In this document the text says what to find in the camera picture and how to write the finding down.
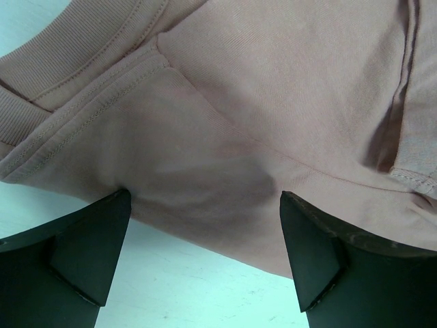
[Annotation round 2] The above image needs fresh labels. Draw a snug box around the pink t shirt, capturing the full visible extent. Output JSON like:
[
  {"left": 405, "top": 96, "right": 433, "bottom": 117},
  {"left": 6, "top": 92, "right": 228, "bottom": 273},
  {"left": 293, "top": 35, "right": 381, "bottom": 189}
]
[{"left": 1, "top": 1, "right": 436, "bottom": 277}]

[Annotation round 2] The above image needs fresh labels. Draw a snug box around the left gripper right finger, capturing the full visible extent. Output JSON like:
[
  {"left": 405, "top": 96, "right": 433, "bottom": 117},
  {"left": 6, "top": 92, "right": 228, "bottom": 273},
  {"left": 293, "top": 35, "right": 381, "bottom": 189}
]
[{"left": 280, "top": 191, "right": 436, "bottom": 328}]

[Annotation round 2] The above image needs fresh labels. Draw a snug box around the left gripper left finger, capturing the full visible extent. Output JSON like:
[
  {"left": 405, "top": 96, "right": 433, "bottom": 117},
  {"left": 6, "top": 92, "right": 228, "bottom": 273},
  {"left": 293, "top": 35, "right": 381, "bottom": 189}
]
[{"left": 1, "top": 190, "right": 131, "bottom": 328}]

